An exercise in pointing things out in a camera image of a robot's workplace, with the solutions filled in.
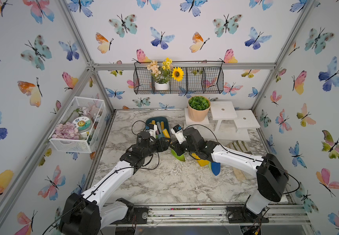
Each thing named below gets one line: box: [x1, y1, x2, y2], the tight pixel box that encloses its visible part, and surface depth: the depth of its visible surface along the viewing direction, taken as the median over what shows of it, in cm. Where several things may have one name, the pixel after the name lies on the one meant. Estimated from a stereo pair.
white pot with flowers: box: [146, 57, 185, 91], surface depth 86 cm
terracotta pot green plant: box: [187, 95, 212, 122], surface depth 87 cm
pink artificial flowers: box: [51, 121, 80, 140], surface depth 61 cm
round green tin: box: [72, 116, 94, 134], surface depth 67 cm
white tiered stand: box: [184, 100, 261, 142], surface depth 96 cm
